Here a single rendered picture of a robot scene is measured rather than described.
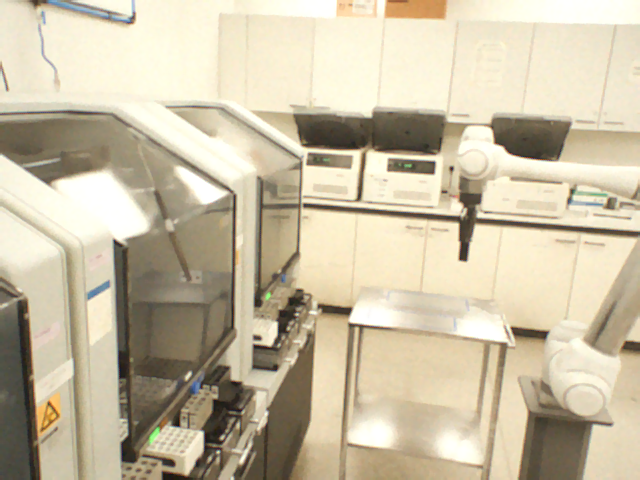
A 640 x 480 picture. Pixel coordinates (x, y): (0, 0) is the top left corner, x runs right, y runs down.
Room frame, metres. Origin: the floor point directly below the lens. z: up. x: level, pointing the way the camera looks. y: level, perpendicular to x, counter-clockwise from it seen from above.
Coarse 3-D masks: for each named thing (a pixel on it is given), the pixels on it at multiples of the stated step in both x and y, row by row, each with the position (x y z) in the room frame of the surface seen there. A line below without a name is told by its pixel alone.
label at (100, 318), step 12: (108, 252) 0.95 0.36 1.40; (96, 264) 0.92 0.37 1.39; (96, 288) 0.91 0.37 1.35; (108, 288) 0.95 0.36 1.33; (96, 300) 0.91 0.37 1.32; (108, 300) 0.95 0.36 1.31; (96, 312) 0.91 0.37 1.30; (108, 312) 0.95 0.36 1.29; (96, 324) 0.91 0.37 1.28; (108, 324) 0.94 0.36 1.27; (96, 336) 0.91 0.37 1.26
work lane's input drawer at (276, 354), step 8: (280, 336) 1.92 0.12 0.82; (256, 344) 1.84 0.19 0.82; (272, 344) 1.85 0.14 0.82; (280, 344) 1.86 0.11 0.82; (256, 352) 1.83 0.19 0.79; (264, 352) 1.83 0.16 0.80; (272, 352) 1.82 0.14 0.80; (280, 352) 1.83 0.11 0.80; (256, 360) 1.83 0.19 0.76; (264, 360) 1.83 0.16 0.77; (272, 360) 1.82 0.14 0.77; (280, 360) 1.84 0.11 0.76; (288, 360) 1.87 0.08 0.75
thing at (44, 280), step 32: (0, 224) 0.81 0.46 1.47; (0, 256) 0.74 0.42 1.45; (32, 256) 0.78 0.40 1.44; (64, 256) 0.84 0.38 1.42; (32, 288) 0.76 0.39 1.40; (64, 288) 0.83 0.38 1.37; (32, 320) 0.76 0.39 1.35; (64, 320) 0.83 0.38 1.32; (32, 352) 0.75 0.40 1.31; (64, 352) 0.82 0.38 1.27; (64, 384) 0.82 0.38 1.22; (64, 416) 0.81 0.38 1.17; (64, 448) 0.81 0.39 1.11
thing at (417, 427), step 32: (384, 288) 2.50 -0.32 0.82; (352, 320) 2.10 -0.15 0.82; (384, 320) 2.12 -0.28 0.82; (416, 320) 2.14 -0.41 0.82; (448, 320) 2.15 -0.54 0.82; (480, 320) 2.17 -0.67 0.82; (352, 352) 2.09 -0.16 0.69; (480, 384) 2.40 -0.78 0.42; (352, 416) 2.30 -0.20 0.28; (384, 416) 2.31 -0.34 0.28; (416, 416) 2.33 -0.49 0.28; (448, 416) 2.34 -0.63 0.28; (480, 416) 2.40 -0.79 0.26; (384, 448) 2.08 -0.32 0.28; (416, 448) 2.09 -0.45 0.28; (448, 448) 2.10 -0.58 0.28; (480, 448) 2.11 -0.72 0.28
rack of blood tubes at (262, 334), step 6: (258, 324) 1.91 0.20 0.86; (264, 324) 1.92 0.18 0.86; (270, 324) 1.92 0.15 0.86; (276, 324) 1.92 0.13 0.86; (258, 330) 1.86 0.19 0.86; (264, 330) 1.86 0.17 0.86; (270, 330) 1.86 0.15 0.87; (276, 330) 1.92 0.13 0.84; (258, 336) 1.93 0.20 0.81; (264, 336) 1.84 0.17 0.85; (270, 336) 1.85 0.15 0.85; (258, 342) 1.85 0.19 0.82; (264, 342) 1.84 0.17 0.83; (270, 342) 1.85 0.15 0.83
